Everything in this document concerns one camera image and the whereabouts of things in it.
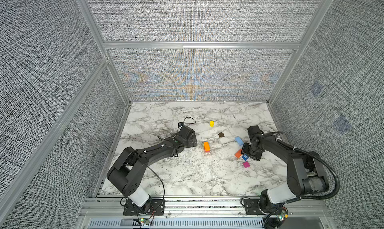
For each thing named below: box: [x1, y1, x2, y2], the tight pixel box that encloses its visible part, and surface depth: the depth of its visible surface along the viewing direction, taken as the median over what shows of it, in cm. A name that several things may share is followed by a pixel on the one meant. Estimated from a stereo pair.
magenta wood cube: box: [243, 161, 251, 168], surface depth 89 cm
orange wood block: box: [203, 141, 211, 151], surface depth 94 cm
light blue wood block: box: [234, 136, 244, 146], surface depth 99 cm
